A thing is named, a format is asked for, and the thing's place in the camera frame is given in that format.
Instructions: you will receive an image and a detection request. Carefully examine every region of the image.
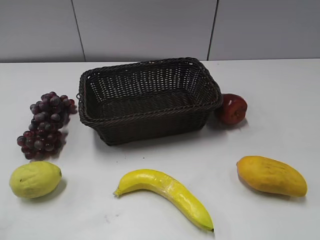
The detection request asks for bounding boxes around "yellow banana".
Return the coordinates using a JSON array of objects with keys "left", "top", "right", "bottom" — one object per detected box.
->
[{"left": 113, "top": 169, "right": 214, "bottom": 232}]

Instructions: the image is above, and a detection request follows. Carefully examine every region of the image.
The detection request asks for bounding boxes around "black woven basket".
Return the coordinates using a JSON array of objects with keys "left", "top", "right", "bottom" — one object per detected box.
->
[{"left": 77, "top": 57, "right": 223, "bottom": 146}]

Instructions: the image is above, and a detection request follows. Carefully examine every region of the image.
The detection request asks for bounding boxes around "red apple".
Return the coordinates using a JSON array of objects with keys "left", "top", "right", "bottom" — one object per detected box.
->
[{"left": 216, "top": 93, "right": 248, "bottom": 125}]

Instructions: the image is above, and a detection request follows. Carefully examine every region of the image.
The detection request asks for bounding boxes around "orange mango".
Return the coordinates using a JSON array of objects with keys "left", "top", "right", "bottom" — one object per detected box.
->
[{"left": 236, "top": 156, "right": 308, "bottom": 198}]

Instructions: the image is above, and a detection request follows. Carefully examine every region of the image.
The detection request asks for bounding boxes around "purple grape bunch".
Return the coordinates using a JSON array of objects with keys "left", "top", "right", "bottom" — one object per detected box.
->
[{"left": 16, "top": 91, "right": 78, "bottom": 160}]

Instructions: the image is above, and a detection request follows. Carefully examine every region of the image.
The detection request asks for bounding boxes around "yellow-green lemon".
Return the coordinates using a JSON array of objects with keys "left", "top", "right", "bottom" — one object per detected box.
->
[{"left": 9, "top": 161, "right": 62, "bottom": 199}]

